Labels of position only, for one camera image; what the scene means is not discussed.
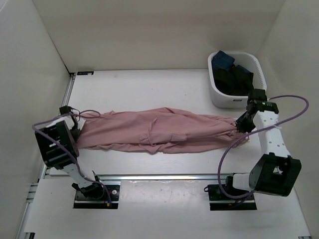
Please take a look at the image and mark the pink trousers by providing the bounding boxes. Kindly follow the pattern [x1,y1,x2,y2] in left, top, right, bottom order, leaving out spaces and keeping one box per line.
[77,108,243,154]

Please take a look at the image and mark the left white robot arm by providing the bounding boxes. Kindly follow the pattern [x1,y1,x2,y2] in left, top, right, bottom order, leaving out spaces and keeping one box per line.
[32,106,105,199]

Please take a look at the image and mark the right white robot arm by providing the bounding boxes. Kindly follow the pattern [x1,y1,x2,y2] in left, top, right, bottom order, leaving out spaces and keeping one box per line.
[224,89,302,199]

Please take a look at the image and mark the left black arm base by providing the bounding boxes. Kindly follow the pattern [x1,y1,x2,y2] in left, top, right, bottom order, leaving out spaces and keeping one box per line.
[72,183,120,209]

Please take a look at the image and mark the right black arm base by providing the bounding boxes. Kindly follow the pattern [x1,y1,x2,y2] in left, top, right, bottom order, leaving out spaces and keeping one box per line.
[203,176,257,211]

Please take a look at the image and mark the black folded garment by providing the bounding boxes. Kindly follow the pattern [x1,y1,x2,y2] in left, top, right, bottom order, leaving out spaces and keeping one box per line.
[213,65,254,96]

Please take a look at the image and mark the white plastic laundry basket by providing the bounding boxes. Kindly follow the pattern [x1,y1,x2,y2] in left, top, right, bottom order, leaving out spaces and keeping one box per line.
[207,51,267,109]

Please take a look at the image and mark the small dark label sticker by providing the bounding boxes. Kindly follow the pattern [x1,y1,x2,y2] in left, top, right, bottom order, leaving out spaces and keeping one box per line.
[77,71,94,76]

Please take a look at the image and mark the blue folded garment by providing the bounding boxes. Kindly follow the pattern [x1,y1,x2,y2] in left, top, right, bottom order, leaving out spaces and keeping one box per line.
[211,50,251,73]

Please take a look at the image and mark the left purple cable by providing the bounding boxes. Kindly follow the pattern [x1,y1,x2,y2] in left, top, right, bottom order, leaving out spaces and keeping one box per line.
[31,110,113,203]

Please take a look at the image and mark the purple cable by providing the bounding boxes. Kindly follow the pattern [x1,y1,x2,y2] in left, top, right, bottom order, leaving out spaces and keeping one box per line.
[218,94,310,200]
[31,110,113,203]

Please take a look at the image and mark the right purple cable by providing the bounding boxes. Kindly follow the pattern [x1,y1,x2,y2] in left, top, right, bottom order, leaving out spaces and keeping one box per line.
[218,94,310,200]

